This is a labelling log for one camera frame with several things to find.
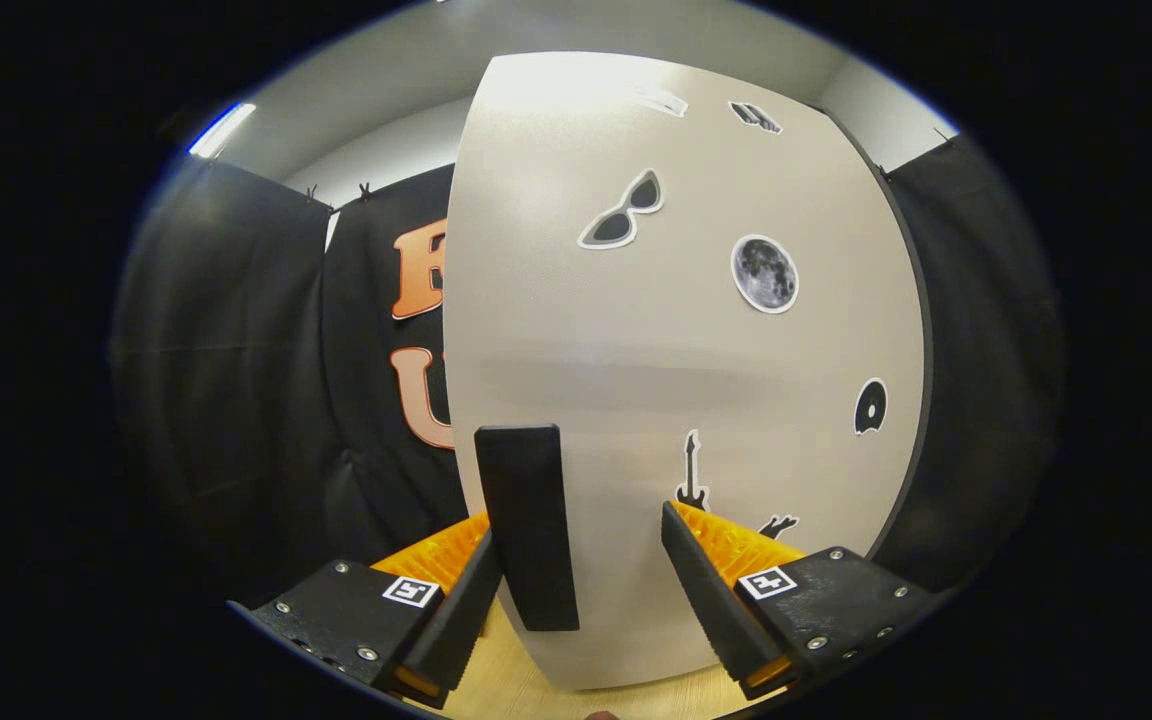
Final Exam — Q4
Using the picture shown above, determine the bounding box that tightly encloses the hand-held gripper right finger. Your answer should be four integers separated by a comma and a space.
661, 500, 937, 701

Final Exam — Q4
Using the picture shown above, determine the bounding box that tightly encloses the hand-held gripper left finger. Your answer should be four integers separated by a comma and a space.
226, 512, 505, 711

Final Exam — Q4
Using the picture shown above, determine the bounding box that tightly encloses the black door handle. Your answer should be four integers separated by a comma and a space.
474, 424, 581, 633

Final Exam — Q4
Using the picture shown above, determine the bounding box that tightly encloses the beige shoe cabinet door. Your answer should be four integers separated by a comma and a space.
443, 52, 927, 691

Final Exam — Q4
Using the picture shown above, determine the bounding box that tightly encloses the black backdrop cloth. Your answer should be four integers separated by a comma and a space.
111, 130, 1067, 611

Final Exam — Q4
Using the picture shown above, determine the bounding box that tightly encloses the row of black cloth clips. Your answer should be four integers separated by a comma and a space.
301, 125, 957, 206

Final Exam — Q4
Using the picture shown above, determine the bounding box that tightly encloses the narrow ceiling light strip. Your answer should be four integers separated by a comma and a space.
186, 102, 257, 161

